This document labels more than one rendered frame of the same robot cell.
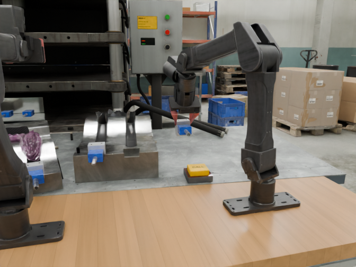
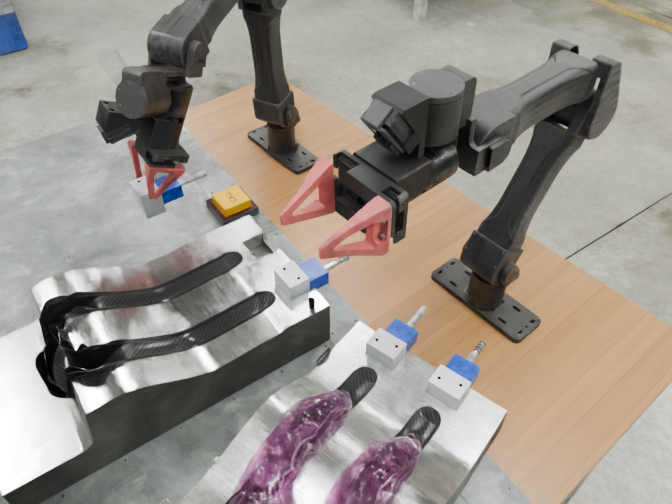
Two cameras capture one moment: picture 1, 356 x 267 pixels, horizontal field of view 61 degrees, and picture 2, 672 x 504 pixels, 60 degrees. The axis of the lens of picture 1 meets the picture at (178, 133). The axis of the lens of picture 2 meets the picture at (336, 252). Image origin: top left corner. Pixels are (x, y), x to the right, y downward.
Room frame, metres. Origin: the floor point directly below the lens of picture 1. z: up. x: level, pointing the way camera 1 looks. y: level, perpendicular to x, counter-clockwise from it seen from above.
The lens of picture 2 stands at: (1.10, 0.85, 1.59)
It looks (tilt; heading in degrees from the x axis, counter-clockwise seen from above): 45 degrees down; 244
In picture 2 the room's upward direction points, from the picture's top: straight up
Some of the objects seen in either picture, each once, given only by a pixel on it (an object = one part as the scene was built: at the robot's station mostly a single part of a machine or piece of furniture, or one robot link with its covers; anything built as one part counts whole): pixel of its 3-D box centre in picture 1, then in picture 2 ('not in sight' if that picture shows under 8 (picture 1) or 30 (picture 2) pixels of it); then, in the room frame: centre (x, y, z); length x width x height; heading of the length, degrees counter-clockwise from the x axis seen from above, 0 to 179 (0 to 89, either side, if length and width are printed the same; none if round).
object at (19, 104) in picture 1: (32, 106); not in sight; (1.83, 0.90, 0.87); 0.50 x 0.27 x 0.17; 9
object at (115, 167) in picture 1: (118, 138); (149, 332); (1.13, 0.23, 0.87); 0.50 x 0.26 x 0.14; 9
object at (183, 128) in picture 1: (185, 130); (172, 186); (1.01, -0.02, 0.93); 0.13 x 0.05 x 0.05; 10
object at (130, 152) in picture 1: (131, 156); (262, 253); (0.91, 0.15, 0.87); 0.05 x 0.05 x 0.04; 9
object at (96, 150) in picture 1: (95, 157); (316, 272); (0.85, 0.25, 0.89); 0.13 x 0.05 x 0.05; 9
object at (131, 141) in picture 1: (115, 127); (154, 312); (1.11, 0.24, 0.92); 0.35 x 0.16 x 0.09; 9
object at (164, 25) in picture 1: (156, 126); not in sight; (1.85, 0.14, 0.74); 0.31 x 0.22 x 1.47; 99
